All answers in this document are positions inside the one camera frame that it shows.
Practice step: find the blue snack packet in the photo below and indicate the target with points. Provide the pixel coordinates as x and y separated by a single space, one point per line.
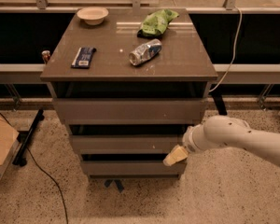
83 58

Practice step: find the black post right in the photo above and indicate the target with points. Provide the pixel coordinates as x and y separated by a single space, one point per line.
218 100

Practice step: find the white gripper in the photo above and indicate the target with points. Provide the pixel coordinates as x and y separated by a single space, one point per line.
188 143

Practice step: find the black stand leg left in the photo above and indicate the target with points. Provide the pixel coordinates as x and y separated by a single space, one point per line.
27 136

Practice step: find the green chip bag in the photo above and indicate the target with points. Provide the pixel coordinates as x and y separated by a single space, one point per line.
156 23

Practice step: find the cardboard box left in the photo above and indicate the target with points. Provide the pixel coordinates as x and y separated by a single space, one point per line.
8 144

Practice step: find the crushed silver soda can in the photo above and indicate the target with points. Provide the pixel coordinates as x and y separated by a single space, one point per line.
145 52

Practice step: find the white paper bowl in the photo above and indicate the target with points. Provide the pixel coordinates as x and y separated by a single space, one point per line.
92 15

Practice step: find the grey drawer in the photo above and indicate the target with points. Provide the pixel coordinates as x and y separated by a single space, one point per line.
129 111
124 144
123 168

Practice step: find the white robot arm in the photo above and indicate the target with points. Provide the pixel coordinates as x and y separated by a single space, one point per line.
221 132

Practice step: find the grey drawer cabinet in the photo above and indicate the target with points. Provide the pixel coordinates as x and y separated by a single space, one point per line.
182 70

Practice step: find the red soda can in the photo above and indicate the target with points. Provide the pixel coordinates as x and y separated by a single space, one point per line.
46 56

